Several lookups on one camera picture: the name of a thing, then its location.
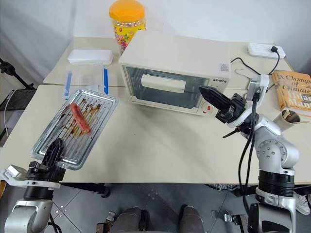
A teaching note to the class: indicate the white sneaker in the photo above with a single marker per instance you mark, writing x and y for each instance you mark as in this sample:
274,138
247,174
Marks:
303,204

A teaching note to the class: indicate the black table support bar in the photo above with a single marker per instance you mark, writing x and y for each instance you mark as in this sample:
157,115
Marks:
85,188

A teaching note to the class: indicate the white power strip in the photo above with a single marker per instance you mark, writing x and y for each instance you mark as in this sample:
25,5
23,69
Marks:
261,49

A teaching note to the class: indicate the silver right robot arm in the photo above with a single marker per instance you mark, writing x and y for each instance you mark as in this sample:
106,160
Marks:
269,150

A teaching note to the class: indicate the black tripod stand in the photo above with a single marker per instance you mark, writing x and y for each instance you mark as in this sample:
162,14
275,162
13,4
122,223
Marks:
14,72

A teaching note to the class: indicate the red and white oven knob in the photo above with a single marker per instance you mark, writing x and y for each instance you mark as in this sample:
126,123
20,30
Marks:
207,108

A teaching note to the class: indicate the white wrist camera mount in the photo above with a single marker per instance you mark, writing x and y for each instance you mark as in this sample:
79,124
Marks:
14,175
261,82

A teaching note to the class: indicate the paper cup with sticks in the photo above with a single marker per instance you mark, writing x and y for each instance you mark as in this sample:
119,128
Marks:
288,119

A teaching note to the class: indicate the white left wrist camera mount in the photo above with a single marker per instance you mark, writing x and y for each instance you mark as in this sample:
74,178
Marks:
14,175

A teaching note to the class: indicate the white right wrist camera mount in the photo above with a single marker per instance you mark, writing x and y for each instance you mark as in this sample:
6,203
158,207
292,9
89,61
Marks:
261,82

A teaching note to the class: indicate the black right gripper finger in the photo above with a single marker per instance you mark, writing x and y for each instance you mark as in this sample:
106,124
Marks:
215,93
213,103

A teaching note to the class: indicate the silver metal baking tray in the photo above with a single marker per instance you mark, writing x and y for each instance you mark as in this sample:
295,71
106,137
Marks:
97,114

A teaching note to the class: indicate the white toaster oven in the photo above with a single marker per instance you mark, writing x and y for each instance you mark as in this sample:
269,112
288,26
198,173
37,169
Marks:
175,52

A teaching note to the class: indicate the dark rounded shape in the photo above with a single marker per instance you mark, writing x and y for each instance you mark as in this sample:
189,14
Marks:
192,219
131,219

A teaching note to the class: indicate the orange-lidded candy jar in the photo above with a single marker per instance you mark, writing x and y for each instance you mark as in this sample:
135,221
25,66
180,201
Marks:
127,14

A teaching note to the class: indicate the red grilled sausage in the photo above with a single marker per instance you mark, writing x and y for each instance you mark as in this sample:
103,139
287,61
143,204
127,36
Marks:
80,119

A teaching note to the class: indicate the clear bag with blue strips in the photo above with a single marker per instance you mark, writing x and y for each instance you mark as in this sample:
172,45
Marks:
85,81

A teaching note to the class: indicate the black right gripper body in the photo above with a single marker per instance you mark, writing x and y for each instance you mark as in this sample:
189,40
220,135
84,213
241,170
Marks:
233,109

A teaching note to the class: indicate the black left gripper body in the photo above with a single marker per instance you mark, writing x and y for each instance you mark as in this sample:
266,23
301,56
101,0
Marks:
46,172

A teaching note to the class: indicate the yellow hardcover book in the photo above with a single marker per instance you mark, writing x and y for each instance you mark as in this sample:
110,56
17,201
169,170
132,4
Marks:
294,92

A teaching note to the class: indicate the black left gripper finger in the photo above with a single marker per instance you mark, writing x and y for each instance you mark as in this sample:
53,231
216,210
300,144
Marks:
54,151

